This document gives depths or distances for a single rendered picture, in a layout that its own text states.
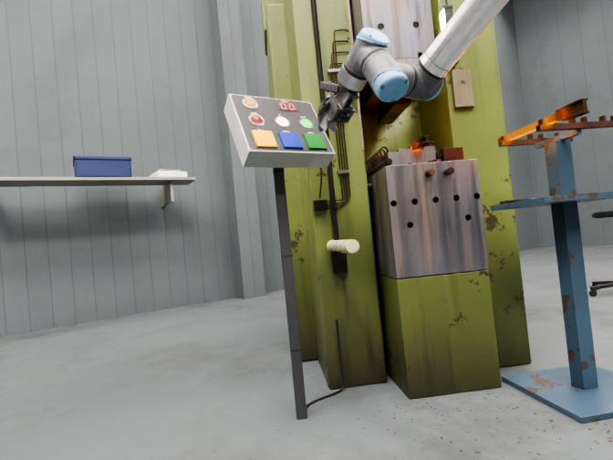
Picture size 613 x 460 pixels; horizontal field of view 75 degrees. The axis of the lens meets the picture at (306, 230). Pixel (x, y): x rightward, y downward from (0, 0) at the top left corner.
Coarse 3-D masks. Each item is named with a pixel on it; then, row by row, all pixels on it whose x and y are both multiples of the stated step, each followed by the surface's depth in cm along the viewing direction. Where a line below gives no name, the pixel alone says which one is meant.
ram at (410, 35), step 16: (352, 0) 176; (368, 0) 164; (384, 0) 164; (400, 0) 165; (416, 0) 166; (352, 16) 179; (368, 16) 164; (384, 16) 164; (400, 16) 165; (416, 16) 165; (352, 32) 181; (384, 32) 164; (400, 32) 164; (416, 32) 165; (432, 32) 166; (400, 48) 164; (416, 48) 165
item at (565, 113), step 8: (568, 104) 125; (576, 104) 124; (584, 104) 121; (560, 112) 129; (568, 112) 127; (576, 112) 124; (584, 112) 121; (552, 120) 133; (528, 128) 144; (512, 136) 153; (520, 136) 151
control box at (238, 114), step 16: (240, 96) 142; (224, 112) 146; (240, 112) 137; (256, 112) 141; (272, 112) 144; (288, 112) 148; (304, 112) 152; (240, 128) 133; (256, 128) 136; (272, 128) 139; (288, 128) 143; (304, 128) 146; (240, 144) 134; (304, 144) 141; (256, 160) 133; (272, 160) 136; (288, 160) 139; (304, 160) 142; (320, 160) 145
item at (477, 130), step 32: (448, 0) 182; (480, 64) 182; (448, 96) 180; (480, 96) 181; (448, 128) 183; (480, 128) 181; (480, 160) 180; (512, 192) 181; (512, 224) 180; (512, 256) 180; (512, 288) 179; (512, 320) 179; (512, 352) 178
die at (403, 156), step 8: (392, 152) 162; (400, 152) 163; (408, 152) 163; (416, 152) 163; (424, 152) 164; (432, 152) 164; (384, 160) 168; (392, 160) 162; (400, 160) 163; (408, 160) 163; (416, 160) 163; (424, 160) 163
